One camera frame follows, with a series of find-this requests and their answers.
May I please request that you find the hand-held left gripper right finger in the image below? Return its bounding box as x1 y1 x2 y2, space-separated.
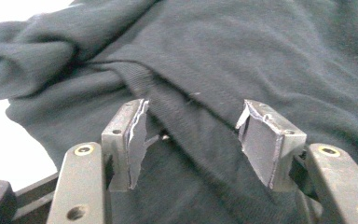
235 99 308 190

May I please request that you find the black tank top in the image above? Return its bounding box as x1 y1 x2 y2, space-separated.
0 0 358 224

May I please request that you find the white table mat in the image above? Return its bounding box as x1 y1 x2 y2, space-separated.
0 0 76 191

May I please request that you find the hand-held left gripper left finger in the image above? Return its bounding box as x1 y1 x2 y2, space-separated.
101 98 161 192

